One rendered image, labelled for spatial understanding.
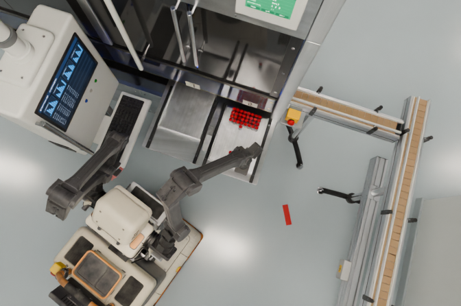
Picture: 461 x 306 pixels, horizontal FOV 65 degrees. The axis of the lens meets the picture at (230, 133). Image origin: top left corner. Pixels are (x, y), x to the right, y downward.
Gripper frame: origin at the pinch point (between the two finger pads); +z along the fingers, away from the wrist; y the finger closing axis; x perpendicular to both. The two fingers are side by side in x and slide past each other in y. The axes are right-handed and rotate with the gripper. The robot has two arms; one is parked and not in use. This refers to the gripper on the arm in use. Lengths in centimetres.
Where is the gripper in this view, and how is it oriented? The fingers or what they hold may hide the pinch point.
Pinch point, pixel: (242, 166)
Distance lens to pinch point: 186.0
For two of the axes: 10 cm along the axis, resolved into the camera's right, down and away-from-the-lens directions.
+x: -9.5, -3.2, 0.6
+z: -0.2, 2.5, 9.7
